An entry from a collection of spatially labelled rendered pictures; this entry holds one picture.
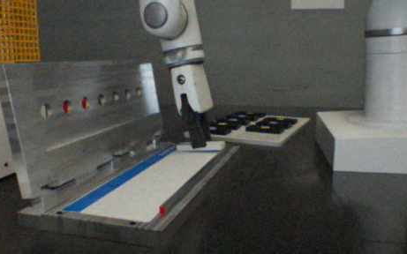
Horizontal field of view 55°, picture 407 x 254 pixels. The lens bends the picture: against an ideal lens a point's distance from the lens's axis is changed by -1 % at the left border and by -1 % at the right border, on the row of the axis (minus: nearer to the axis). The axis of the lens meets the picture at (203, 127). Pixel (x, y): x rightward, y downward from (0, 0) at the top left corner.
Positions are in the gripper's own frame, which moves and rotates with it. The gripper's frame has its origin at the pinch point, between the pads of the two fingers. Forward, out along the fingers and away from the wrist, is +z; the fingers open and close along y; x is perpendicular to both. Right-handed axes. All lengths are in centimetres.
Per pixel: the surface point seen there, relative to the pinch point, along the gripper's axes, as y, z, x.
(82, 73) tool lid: -20.6, -16.6, 10.9
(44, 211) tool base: -37.5, 0.9, 10.1
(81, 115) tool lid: -23.1, -9.8, 11.2
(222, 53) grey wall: 202, -26, 42
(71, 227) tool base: -38.5, 3.0, 5.8
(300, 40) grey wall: 210, -24, -12
